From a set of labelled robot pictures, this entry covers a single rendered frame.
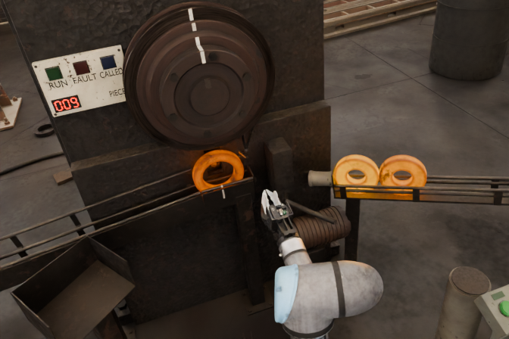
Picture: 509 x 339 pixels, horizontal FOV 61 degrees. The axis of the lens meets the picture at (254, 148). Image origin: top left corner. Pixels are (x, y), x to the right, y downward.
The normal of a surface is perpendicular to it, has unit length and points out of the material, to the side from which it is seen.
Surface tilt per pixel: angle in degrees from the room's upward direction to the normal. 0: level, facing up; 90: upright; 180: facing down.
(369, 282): 47
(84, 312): 5
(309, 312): 73
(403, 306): 0
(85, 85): 90
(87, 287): 5
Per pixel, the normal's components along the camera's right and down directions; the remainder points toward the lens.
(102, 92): 0.31, 0.51
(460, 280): -0.10, -0.82
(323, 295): -0.07, -0.14
